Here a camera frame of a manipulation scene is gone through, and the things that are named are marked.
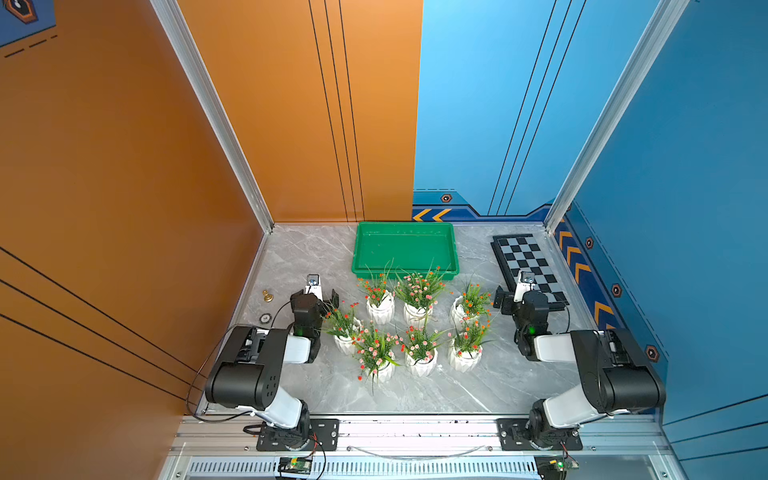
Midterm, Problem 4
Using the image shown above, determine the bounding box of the red flower pot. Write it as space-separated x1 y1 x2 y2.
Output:
323 301 362 356
358 263 395 325

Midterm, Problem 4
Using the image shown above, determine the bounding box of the orange flower pot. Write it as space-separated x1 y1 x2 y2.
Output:
450 283 492 325
448 318 492 373

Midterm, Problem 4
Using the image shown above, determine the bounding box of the pink flower pot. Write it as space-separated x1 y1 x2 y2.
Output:
394 267 446 327
400 326 445 378
353 322 403 383

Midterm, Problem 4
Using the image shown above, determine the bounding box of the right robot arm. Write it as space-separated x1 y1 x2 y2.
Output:
493 281 666 452

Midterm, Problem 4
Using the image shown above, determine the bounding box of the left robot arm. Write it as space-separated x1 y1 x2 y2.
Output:
204 274 339 451

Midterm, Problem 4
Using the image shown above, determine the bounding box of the green plastic storage tray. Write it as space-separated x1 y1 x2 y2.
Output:
351 222 460 280

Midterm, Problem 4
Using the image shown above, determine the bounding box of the black white chessboard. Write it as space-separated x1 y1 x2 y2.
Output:
491 233 569 311

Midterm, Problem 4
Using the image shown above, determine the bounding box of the left green circuit board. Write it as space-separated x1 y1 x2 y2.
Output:
276 457 313 479

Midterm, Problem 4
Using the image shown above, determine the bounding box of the right circuit board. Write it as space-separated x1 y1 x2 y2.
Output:
534 457 580 480

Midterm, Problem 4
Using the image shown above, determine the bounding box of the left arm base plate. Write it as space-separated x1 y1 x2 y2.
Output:
256 418 340 452

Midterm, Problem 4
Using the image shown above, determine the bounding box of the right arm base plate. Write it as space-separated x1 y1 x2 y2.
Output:
496 418 583 451

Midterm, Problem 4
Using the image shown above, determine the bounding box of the aluminium front rail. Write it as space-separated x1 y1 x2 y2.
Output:
169 414 672 456

